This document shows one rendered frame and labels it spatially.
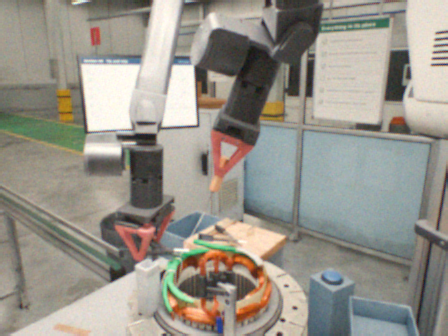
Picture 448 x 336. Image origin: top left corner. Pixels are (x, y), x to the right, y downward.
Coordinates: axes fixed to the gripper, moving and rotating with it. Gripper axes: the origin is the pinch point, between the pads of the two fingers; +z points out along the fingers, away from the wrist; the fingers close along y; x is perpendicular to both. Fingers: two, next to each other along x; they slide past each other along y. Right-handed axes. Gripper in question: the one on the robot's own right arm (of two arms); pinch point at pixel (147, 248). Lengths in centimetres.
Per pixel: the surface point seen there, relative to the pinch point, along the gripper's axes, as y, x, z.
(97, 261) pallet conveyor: -52, -52, 46
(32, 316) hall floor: -88, -132, 126
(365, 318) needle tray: -11.5, 41.1, 12.2
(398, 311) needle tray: -11.7, 46.5, 9.1
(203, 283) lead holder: 13.3, 15.9, -5.4
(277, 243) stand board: -29.6, 21.0, 9.7
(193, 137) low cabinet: -218, -78, 28
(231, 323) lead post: 12.7, 20.0, 0.2
